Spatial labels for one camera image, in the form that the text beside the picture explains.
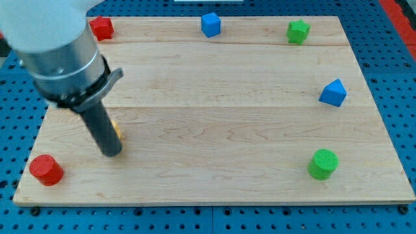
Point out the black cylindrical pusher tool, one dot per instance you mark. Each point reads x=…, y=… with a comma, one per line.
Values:
x=102, y=130

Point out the yellow block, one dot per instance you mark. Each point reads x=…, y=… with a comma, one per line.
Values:
x=117, y=129

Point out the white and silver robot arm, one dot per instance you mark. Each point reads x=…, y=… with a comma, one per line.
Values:
x=55, y=43

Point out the red cylinder block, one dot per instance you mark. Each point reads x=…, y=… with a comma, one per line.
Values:
x=46, y=170

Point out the red star block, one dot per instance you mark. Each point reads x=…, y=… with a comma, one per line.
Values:
x=101, y=28

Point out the wooden board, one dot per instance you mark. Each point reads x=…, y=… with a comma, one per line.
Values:
x=230, y=120

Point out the blue cube block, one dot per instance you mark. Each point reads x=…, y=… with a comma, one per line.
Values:
x=210, y=24

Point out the green star block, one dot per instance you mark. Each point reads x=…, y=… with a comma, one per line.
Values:
x=297, y=31

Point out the green cylinder block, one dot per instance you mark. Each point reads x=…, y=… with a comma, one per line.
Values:
x=323, y=164

